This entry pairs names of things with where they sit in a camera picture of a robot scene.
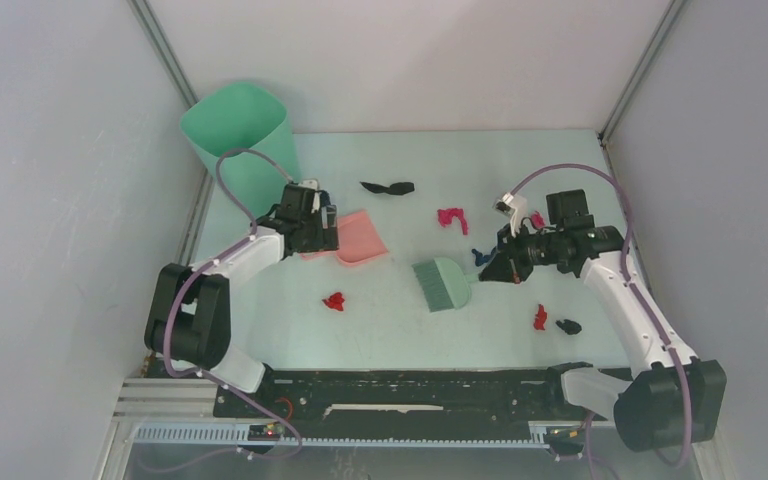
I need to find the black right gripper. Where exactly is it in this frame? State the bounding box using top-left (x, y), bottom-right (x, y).
top-left (481, 221), bottom-right (563, 284)

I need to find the pink plastic dustpan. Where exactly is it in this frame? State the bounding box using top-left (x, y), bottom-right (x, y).
top-left (301, 210), bottom-right (389, 267)

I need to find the mint green hand brush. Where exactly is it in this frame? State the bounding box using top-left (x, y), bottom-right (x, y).
top-left (411, 257), bottom-right (479, 313)

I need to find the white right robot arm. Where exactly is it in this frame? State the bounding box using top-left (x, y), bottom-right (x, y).
top-left (479, 190), bottom-right (727, 452)

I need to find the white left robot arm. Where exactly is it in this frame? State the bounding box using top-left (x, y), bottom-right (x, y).
top-left (144, 179), bottom-right (338, 417)

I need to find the blue paper scrap centre right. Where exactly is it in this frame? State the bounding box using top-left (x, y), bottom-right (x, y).
top-left (471, 247), bottom-right (497, 267)

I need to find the small pink paper scrap right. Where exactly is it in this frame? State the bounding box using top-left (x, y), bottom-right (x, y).
top-left (530, 212), bottom-right (546, 230)

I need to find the red paper scrap front right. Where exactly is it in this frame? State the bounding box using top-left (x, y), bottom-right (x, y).
top-left (533, 304), bottom-right (548, 331)

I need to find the large pink paper scrap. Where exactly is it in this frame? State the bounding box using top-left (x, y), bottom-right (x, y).
top-left (437, 207), bottom-right (469, 236)

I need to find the red paper scrap near brush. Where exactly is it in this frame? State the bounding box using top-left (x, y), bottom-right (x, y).
top-left (322, 292), bottom-right (345, 312)

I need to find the dark paper scrap front right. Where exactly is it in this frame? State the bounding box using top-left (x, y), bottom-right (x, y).
top-left (555, 319), bottom-right (583, 336)

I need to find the black paper scrap rear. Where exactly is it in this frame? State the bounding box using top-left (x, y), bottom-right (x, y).
top-left (360, 181), bottom-right (415, 196)

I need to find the green plastic waste bin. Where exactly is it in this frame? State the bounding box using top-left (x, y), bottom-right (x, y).
top-left (179, 82), bottom-right (301, 216)

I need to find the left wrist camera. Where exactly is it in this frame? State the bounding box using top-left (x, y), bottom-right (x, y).
top-left (299, 178), bottom-right (320, 191)

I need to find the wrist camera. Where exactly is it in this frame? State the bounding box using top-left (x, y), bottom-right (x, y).
top-left (493, 192), bottom-right (529, 237)
top-left (299, 178), bottom-right (320, 191)

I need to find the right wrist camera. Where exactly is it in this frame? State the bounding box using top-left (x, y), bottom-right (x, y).
top-left (493, 192), bottom-right (529, 237)

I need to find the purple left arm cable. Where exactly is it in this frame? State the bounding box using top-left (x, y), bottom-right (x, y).
top-left (161, 148), bottom-right (306, 461)

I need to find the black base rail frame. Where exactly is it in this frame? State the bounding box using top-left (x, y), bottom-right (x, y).
top-left (251, 368), bottom-right (586, 440)

